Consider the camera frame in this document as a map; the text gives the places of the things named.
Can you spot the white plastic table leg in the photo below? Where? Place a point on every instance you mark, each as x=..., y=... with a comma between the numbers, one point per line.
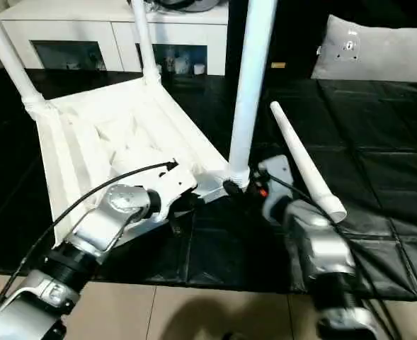
x=304, y=156
x=253, y=78
x=10, y=57
x=144, y=39

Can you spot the white plastic table top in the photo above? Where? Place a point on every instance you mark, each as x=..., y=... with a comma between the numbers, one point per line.
x=123, y=134

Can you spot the black table mat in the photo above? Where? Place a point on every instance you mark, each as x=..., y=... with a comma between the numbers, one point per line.
x=378, y=142

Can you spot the black cabinet with yellow label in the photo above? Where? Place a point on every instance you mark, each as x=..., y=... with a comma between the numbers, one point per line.
x=293, y=35

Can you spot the grey cushion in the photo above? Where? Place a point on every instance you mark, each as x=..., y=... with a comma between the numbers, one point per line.
x=378, y=49

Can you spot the black gear on cabinet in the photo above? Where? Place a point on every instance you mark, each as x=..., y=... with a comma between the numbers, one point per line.
x=187, y=4

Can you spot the white glass-door cabinet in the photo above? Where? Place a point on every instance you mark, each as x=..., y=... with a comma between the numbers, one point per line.
x=73, y=35

